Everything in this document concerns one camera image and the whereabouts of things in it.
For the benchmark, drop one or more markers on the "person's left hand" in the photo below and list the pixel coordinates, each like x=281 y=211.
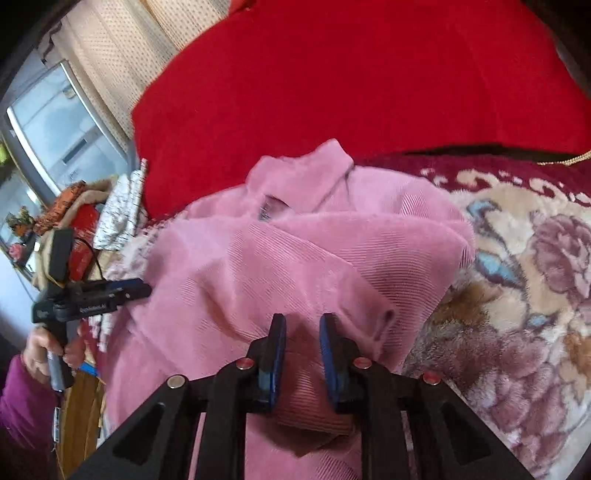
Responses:
x=41 y=342

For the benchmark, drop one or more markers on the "silver refrigerator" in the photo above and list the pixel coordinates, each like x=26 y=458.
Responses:
x=58 y=135

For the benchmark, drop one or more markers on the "red gift box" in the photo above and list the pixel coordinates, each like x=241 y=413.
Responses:
x=83 y=224

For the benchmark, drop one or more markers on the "purple sleeved left forearm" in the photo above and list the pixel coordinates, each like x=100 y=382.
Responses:
x=27 y=408

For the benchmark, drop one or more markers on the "dotted beige curtain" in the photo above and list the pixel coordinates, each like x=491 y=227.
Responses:
x=116 y=49

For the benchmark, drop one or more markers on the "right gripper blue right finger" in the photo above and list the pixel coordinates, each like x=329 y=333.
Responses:
x=335 y=361

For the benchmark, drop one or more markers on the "floral plush seat blanket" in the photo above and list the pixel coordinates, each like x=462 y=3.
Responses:
x=512 y=333

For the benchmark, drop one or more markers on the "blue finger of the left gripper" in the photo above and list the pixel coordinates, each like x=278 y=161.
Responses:
x=126 y=290

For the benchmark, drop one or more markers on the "white crackle pattern pillow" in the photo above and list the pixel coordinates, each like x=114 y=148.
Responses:
x=123 y=213

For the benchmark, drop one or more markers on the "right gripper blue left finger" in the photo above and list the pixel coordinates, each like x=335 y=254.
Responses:
x=271 y=361

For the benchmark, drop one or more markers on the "orange patterned folded cloth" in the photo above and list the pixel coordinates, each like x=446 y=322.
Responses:
x=55 y=213

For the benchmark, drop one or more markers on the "red sofa throw blanket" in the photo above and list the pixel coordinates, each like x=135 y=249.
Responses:
x=280 y=78

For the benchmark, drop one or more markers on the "pink corduroy jacket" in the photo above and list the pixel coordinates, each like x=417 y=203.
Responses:
x=302 y=237

